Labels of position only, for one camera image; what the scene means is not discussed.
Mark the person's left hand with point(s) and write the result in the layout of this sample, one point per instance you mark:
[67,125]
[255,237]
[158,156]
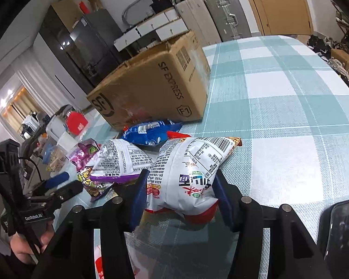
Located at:
[21,248]

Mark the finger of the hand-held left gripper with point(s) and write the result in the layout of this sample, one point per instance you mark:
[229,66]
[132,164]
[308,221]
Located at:
[69,189]
[56,180]

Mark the pile of dark shoes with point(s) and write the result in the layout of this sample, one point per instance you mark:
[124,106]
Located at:
[320,46]

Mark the arched vanity mirror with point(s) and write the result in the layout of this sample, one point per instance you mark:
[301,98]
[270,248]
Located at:
[133,8]

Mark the white red snack bag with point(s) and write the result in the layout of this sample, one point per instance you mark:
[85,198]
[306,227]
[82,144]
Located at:
[186,174]

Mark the beige suitcase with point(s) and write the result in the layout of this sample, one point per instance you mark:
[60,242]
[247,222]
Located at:
[194,20]

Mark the purple snack packet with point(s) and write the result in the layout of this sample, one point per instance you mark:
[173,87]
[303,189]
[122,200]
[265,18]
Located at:
[81,154]

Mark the yellow patterned snack packet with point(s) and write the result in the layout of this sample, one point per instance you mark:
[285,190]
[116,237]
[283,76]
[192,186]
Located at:
[88,180]

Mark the gold metal shoe rack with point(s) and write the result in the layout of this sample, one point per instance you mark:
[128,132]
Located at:
[341,20]

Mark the brown cardboard box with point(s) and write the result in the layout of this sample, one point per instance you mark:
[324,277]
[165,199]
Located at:
[151,93]

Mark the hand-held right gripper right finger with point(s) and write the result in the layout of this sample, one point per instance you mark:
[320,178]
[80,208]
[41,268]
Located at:
[224,200]

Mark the white grey storage cabinet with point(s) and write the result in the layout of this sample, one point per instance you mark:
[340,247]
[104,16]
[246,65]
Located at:
[58,133]

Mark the white drawer desk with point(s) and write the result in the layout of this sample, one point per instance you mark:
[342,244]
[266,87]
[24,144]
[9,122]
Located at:
[165,30]

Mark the silver suitcase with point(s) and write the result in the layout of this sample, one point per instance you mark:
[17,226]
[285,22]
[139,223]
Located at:
[226,14]

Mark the blue cookie packet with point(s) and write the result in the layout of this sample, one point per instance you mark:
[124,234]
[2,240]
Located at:
[151,132]

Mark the black refrigerator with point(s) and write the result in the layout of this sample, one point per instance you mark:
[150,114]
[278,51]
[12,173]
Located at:
[84,52]

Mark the beige curtain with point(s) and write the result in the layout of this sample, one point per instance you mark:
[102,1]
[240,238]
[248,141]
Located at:
[17,113]

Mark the black smartphone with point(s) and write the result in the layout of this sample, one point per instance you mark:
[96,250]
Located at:
[346,232]

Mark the wooden door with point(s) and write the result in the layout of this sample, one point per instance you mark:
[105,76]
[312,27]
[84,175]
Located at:
[279,5]

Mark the small brown shoe box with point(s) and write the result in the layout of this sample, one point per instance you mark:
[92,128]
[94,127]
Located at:
[343,62]

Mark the red gift box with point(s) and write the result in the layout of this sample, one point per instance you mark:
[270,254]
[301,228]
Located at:
[77,123]

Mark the white purple snack bag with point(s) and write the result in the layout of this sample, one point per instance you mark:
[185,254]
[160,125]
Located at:
[119,159]

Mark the plain cardboard carton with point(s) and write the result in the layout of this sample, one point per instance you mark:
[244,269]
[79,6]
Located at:
[67,10]

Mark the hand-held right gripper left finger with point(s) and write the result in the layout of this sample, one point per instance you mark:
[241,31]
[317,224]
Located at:
[138,197]

